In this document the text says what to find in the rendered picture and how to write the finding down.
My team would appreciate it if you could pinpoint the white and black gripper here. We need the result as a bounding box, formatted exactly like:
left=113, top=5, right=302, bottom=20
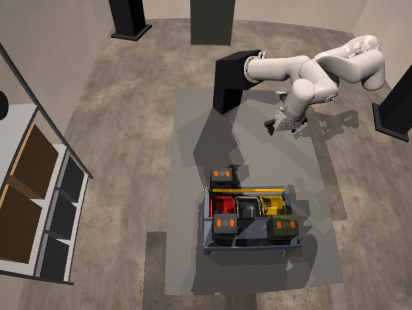
left=264, top=109, right=308, bottom=136

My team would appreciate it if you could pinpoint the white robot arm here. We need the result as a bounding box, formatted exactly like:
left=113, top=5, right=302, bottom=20
left=244, top=35, right=385, bottom=120

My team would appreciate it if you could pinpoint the yellow bin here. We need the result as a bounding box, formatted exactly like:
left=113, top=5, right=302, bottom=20
left=259, top=196, right=286, bottom=217

